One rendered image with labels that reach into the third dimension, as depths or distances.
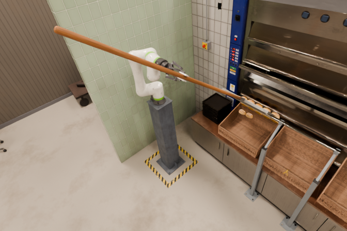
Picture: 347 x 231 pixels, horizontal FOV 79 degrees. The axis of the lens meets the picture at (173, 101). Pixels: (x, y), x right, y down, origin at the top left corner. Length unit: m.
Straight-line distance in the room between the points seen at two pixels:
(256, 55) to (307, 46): 0.53
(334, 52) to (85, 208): 3.24
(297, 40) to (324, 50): 0.24
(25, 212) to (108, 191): 1.09
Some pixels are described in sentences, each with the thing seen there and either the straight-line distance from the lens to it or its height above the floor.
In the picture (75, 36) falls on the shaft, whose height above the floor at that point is 2.42.
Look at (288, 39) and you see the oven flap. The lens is 2.33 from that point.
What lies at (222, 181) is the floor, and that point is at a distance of 3.13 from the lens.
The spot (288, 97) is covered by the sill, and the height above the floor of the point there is 1.18.
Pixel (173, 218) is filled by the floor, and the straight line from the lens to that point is 2.93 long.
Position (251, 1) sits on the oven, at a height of 2.07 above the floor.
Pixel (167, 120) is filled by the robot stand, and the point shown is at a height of 0.95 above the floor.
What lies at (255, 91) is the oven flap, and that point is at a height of 1.05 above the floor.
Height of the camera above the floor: 2.73
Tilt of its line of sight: 40 degrees down
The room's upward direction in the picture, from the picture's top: 7 degrees counter-clockwise
